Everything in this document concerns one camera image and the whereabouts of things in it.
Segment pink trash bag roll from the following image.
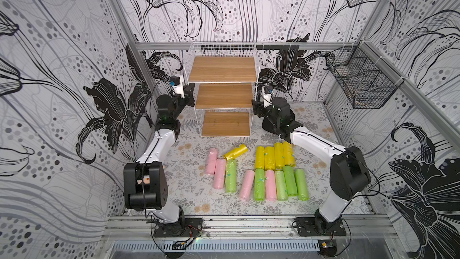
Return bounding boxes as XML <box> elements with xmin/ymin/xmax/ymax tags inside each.
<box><xmin>213</xmin><ymin>158</ymin><xmax>226</xmax><ymax>189</ymax></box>
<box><xmin>265</xmin><ymin>170</ymin><xmax>277</xmax><ymax>201</ymax></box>
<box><xmin>205</xmin><ymin>147</ymin><xmax>219</xmax><ymax>175</ymax></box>
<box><xmin>239</xmin><ymin>170</ymin><xmax>255</xmax><ymax>201</ymax></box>

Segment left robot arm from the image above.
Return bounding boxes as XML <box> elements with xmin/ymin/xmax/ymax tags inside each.
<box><xmin>123</xmin><ymin>83</ymin><xmax>195</xmax><ymax>227</ymax></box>

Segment black wire wall basket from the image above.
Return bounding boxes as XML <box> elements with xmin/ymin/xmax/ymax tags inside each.
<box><xmin>325</xmin><ymin>47</ymin><xmax>398</xmax><ymax>109</ymax></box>

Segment green trash bag roll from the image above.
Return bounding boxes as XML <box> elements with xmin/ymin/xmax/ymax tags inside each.
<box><xmin>225</xmin><ymin>159</ymin><xmax>237</xmax><ymax>193</ymax></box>
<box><xmin>275</xmin><ymin>170</ymin><xmax>289</xmax><ymax>201</ymax></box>
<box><xmin>283</xmin><ymin>165</ymin><xmax>298</xmax><ymax>197</ymax></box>
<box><xmin>294</xmin><ymin>169</ymin><xmax>309</xmax><ymax>201</ymax></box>
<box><xmin>254</xmin><ymin>169</ymin><xmax>265</xmax><ymax>202</ymax></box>

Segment white wire wooden shelf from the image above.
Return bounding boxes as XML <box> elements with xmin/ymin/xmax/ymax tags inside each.
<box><xmin>186</xmin><ymin>43</ymin><xmax>258</xmax><ymax>137</ymax></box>

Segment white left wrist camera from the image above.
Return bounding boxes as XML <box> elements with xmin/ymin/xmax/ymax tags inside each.
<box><xmin>170</xmin><ymin>75</ymin><xmax>184</xmax><ymax>98</ymax></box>

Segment metal base rail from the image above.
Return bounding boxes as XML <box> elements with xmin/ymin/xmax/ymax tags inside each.
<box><xmin>102</xmin><ymin>214</ymin><xmax>403</xmax><ymax>258</ymax></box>

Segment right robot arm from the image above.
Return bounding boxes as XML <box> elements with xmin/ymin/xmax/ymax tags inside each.
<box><xmin>252</xmin><ymin>97</ymin><xmax>371</xmax><ymax>225</ymax></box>

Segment yellow trash bag roll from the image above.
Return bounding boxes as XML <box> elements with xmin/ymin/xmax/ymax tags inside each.
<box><xmin>264</xmin><ymin>146</ymin><xmax>276</xmax><ymax>171</ymax></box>
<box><xmin>283</xmin><ymin>141</ymin><xmax>296</xmax><ymax>167</ymax></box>
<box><xmin>224</xmin><ymin>144</ymin><xmax>248</xmax><ymax>160</ymax></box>
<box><xmin>274</xmin><ymin>142</ymin><xmax>285</xmax><ymax>170</ymax></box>
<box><xmin>255</xmin><ymin>146</ymin><xmax>265</xmax><ymax>170</ymax></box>

